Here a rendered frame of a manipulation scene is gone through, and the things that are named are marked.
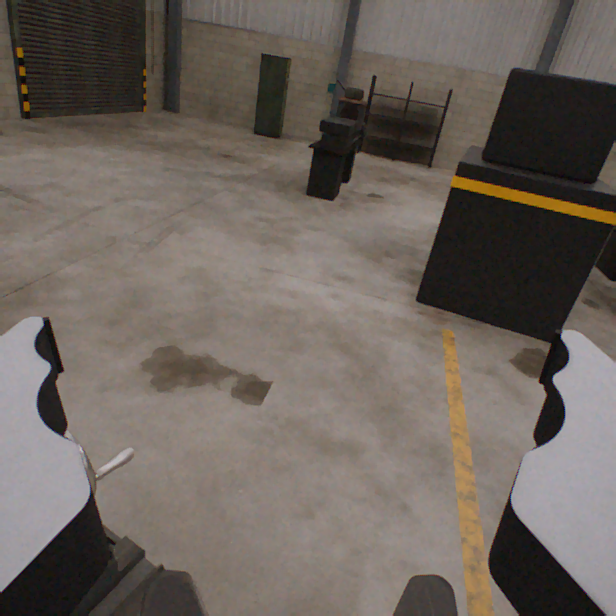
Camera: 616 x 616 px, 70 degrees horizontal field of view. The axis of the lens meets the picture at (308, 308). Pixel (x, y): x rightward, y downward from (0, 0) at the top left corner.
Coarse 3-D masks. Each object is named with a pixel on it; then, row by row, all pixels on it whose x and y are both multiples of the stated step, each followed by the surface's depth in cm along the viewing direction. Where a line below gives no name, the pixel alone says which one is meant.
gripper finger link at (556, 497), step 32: (576, 352) 10; (544, 384) 11; (576, 384) 9; (608, 384) 9; (544, 416) 9; (576, 416) 8; (608, 416) 8; (544, 448) 7; (576, 448) 7; (608, 448) 7; (544, 480) 7; (576, 480) 7; (608, 480) 7; (512, 512) 6; (544, 512) 6; (576, 512) 6; (608, 512) 6; (512, 544) 6; (544, 544) 6; (576, 544) 6; (608, 544) 6; (512, 576) 6; (544, 576) 6; (576, 576) 5; (608, 576) 5; (544, 608) 6; (576, 608) 5; (608, 608) 5
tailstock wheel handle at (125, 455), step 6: (126, 450) 67; (132, 450) 67; (114, 456) 66; (120, 456) 66; (126, 456) 66; (132, 456) 67; (108, 462) 65; (114, 462) 65; (120, 462) 65; (126, 462) 66; (102, 468) 64; (108, 468) 64; (114, 468) 65; (96, 474) 63; (102, 474) 63
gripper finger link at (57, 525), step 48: (48, 336) 11; (0, 384) 8; (48, 384) 9; (0, 432) 7; (48, 432) 7; (0, 480) 6; (48, 480) 6; (0, 528) 6; (48, 528) 6; (96, 528) 7; (0, 576) 5; (48, 576) 6; (96, 576) 7
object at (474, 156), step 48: (528, 96) 342; (576, 96) 331; (528, 144) 354; (576, 144) 343; (480, 192) 344; (528, 192) 332; (576, 192) 321; (480, 240) 358; (528, 240) 345; (576, 240) 333; (432, 288) 388; (480, 288) 373; (528, 288) 359; (576, 288) 345
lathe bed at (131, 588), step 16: (112, 544) 81; (128, 544) 77; (128, 560) 75; (144, 560) 78; (128, 576) 75; (144, 576) 76; (112, 592) 73; (128, 592) 73; (96, 608) 70; (112, 608) 71; (128, 608) 69
